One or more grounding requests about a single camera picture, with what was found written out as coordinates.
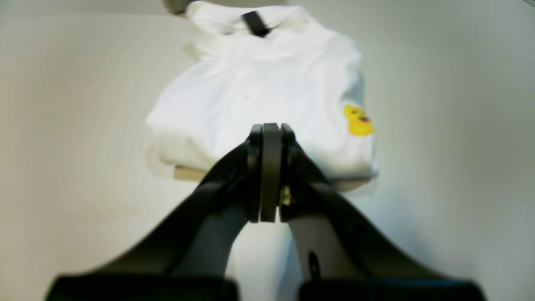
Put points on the white printed t-shirt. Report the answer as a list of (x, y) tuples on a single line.
[(271, 64)]

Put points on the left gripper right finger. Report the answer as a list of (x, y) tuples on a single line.
[(343, 256)]

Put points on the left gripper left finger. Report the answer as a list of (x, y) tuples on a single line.
[(185, 257)]

